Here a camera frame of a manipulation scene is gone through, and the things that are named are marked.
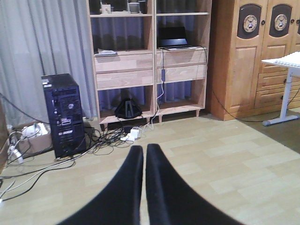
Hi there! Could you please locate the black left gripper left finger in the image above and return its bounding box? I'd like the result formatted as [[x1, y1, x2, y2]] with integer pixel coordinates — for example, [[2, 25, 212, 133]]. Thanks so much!
[[59, 145, 143, 225]]

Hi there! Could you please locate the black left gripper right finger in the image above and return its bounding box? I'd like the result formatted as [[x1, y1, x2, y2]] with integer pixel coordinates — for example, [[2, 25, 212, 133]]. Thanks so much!
[[146, 143, 241, 225]]

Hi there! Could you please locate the white desk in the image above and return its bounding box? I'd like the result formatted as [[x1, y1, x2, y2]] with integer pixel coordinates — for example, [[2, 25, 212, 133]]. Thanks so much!
[[261, 52, 300, 127]]

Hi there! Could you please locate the white power adapter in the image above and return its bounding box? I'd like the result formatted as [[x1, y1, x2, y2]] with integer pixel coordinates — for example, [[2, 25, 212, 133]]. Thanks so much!
[[120, 127, 141, 142]]

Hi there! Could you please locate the black router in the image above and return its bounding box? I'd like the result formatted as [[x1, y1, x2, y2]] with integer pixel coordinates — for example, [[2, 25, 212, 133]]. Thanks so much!
[[114, 98, 143, 119]]

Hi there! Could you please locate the cardboard box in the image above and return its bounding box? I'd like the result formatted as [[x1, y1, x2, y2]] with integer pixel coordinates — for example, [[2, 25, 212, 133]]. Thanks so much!
[[9, 123, 53, 158]]

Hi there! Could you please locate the black computer tower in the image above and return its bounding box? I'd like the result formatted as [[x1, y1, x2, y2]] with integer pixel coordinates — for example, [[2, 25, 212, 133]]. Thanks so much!
[[41, 74, 86, 158]]

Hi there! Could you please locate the wooden shelf unit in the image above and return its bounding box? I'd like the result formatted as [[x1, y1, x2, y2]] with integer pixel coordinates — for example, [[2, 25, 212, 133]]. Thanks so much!
[[86, 0, 212, 127]]

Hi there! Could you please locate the silver laptop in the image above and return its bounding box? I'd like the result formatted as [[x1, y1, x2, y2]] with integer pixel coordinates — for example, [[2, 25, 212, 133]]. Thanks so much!
[[157, 26, 197, 51]]

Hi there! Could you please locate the wooden wardrobe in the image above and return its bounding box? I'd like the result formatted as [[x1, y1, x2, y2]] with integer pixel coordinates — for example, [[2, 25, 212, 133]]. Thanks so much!
[[206, 0, 300, 120]]

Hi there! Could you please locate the grey curtain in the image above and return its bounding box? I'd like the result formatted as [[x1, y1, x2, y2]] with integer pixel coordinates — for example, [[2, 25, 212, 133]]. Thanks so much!
[[0, 0, 97, 125]]

